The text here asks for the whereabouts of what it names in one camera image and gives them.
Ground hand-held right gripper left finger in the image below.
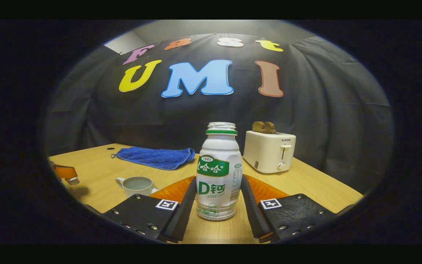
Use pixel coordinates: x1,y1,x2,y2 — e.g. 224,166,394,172
103,176,197,243

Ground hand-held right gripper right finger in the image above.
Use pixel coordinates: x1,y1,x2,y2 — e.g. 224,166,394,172
240,175,338,243

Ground white ceramic teacup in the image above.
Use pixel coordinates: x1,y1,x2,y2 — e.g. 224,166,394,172
115,176,159,198

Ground white green-label water bottle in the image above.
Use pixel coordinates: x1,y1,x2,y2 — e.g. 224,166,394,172
196,122,243,221

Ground blue towel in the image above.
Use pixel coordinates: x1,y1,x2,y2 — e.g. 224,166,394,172
111,147,196,171

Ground white toaster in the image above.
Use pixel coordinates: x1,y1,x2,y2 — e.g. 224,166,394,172
243,131,297,174

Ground black backdrop cloth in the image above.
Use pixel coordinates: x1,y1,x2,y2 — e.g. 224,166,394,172
44,34,395,191

